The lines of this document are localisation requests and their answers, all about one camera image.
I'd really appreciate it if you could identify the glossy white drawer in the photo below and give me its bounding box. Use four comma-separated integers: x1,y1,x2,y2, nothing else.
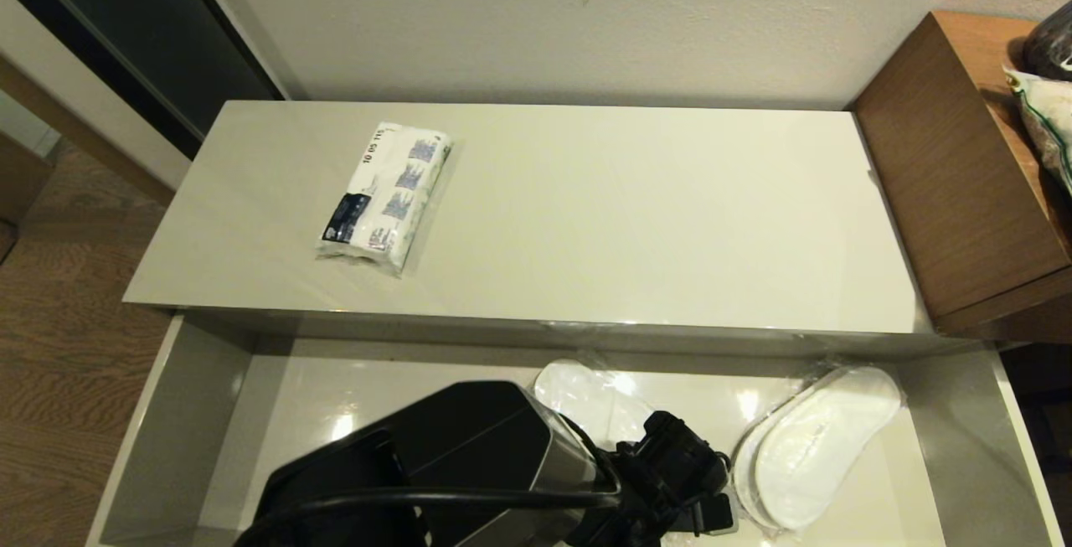
84,312,1064,547

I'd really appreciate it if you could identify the white tissue pack blue print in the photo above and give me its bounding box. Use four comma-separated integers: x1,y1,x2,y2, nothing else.
316,121,453,277

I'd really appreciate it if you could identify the white disposable slipper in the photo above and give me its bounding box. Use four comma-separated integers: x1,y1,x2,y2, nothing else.
533,359,671,452
754,365,904,529
730,426,767,529

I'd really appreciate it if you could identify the glossy white cabinet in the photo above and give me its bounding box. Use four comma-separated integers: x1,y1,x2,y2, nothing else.
124,101,947,359

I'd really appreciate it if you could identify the brown wooden side table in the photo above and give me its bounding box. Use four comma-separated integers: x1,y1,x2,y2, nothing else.
846,11,1072,345

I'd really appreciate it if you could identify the white bag green edge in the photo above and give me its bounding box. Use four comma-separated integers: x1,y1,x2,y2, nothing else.
1003,68,1072,200

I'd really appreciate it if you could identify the dark plastic bag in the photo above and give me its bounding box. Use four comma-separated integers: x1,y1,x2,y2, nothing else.
1020,1,1072,83

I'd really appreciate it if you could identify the brown wooden baseboard strip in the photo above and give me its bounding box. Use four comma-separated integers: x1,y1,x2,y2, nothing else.
0,57,174,209

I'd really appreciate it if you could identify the brown box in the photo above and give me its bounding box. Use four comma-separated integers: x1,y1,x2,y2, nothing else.
0,135,53,230

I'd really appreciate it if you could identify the dark door panel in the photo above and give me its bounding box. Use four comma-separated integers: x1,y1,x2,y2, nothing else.
0,0,286,161

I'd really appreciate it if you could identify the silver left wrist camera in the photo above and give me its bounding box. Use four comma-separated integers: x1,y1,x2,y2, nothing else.
693,493,738,536

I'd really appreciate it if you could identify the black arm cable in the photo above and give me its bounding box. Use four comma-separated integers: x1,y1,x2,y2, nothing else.
243,487,625,547

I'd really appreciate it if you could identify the white door frame strip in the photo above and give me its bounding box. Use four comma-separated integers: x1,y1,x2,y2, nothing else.
176,0,307,101

